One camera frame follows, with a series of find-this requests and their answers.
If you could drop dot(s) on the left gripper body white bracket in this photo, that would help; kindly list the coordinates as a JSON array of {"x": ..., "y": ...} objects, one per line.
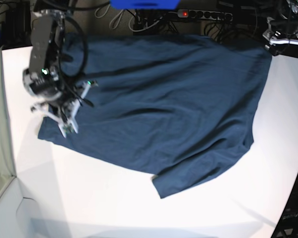
[{"x": 277, "y": 45}]

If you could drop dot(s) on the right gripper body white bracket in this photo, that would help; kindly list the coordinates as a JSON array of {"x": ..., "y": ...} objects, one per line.
[{"x": 64, "y": 106}]

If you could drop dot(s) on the dark blue t-shirt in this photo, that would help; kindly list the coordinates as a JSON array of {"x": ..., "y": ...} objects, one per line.
[{"x": 179, "y": 107}]

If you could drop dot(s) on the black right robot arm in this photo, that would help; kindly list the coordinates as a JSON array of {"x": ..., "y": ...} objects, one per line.
[{"x": 44, "y": 76}]

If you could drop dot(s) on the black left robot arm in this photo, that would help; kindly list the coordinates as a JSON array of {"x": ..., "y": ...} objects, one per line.
[{"x": 282, "y": 29}]

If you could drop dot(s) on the black power strip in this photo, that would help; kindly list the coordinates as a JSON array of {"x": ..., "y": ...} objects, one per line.
[{"x": 205, "y": 15}]

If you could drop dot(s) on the blue plastic bin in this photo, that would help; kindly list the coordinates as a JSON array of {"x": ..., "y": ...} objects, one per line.
[{"x": 145, "y": 4}]

